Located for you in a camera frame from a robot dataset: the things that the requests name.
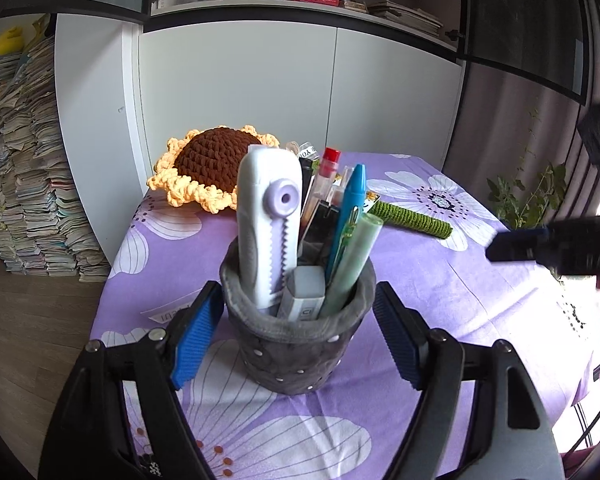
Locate blue pen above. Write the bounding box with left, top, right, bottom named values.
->
left=325, top=164, right=366, bottom=284

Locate purple floral tablecloth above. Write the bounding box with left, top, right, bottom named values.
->
left=92, top=153, right=600, bottom=479

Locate green potted plant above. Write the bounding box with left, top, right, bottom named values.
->
left=486, top=105, right=567, bottom=230

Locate light green pen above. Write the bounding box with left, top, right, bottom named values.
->
left=318, top=212, right=384, bottom=318

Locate yellow plush toy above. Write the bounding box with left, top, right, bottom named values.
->
left=0, top=26, right=24, bottom=56

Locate white eraser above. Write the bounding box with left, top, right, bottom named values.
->
left=277, top=266, right=326, bottom=322

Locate white purple correction tape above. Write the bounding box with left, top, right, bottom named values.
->
left=237, top=144, right=302, bottom=315

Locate crochet sunflower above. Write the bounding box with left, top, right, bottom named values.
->
left=147, top=125, right=279, bottom=214

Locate stack of papers on floor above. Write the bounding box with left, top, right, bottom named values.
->
left=0, top=38, right=110, bottom=283

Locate green crochet stem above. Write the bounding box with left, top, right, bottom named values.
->
left=368, top=200, right=453, bottom=240

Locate white wall cabinet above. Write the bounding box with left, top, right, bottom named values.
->
left=55, top=4, right=462, bottom=258

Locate grey felt pen holder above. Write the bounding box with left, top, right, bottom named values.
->
left=220, top=240, right=376, bottom=396

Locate red capped clear pen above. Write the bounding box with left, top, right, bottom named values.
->
left=300, top=148, right=341, bottom=235

